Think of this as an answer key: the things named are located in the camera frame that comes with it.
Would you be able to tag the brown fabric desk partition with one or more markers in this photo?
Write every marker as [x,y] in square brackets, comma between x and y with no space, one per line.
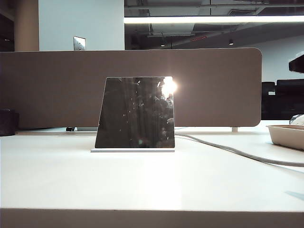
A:
[47,90]

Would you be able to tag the silver wall switch plate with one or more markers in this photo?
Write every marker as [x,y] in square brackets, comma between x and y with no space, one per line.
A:
[79,43]

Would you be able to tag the wide black office chair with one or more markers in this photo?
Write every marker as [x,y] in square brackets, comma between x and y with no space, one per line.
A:
[291,99]

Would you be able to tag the long white ceiling light strip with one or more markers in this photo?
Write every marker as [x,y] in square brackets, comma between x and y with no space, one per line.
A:
[213,19]

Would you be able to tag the beige shallow tray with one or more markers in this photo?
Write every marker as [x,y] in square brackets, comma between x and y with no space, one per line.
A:
[285,139]

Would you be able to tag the black partition clamp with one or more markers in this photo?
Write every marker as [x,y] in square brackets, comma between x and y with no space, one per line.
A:
[70,129]

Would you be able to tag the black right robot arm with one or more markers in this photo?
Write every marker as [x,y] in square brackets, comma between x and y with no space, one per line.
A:
[297,63]

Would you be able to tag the black round container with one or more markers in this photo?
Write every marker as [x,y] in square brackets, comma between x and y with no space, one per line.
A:
[7,123]

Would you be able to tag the narrow black office chair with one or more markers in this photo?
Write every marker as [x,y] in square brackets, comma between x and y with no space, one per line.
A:
[268,99]

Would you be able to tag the red ceiling sign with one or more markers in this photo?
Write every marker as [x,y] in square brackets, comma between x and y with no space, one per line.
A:
[197,38]

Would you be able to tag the white crumpled cloth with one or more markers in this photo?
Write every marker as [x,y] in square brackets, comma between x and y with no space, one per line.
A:
[298,119]

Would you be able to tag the mirror with white base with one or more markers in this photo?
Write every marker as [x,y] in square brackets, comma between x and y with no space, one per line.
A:
[135,116]

